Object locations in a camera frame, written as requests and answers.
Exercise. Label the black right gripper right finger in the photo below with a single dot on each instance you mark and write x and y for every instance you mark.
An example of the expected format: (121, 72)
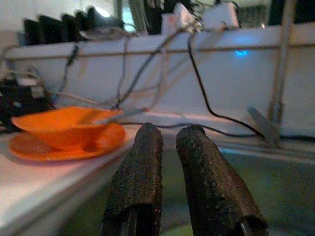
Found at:
(214, 182)

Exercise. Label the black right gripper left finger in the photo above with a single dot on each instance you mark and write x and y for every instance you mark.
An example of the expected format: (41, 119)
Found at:
(137, 177)

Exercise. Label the orange bowl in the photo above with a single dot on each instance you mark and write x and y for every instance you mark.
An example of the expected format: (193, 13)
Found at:
(61, 132)

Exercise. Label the orange plate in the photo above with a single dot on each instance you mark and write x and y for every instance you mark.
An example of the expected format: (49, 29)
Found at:
(29, 151)

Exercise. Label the green plate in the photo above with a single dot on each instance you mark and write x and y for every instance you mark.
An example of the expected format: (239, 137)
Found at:
(177, 232)

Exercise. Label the metal spoon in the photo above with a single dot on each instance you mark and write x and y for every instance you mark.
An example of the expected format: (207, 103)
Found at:
(123, 115)

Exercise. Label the stainless steel sink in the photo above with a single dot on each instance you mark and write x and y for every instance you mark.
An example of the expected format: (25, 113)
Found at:
(283, 191)

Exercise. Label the large black power adapter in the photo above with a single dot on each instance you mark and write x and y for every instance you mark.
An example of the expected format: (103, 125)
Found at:
(22, 100)

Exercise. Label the white power adapter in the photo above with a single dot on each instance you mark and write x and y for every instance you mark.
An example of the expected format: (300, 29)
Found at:
(179, 19)
(220, 16)

